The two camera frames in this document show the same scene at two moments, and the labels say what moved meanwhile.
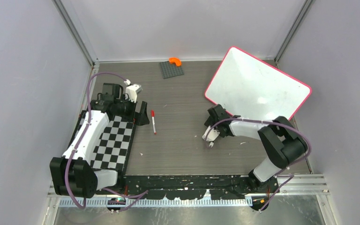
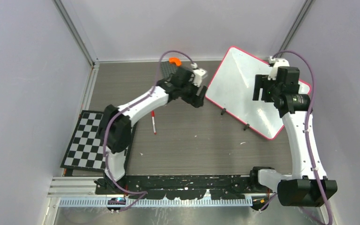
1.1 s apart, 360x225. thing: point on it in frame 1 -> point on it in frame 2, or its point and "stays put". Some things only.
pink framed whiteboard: (246, 86) stays put
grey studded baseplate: (170, 70) stays put
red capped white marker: (153, 118) stays put
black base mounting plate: (193, 187) stays put
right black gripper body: (213, 123) -> (269, 87)
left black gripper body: (126, 109) -> (189, 93)
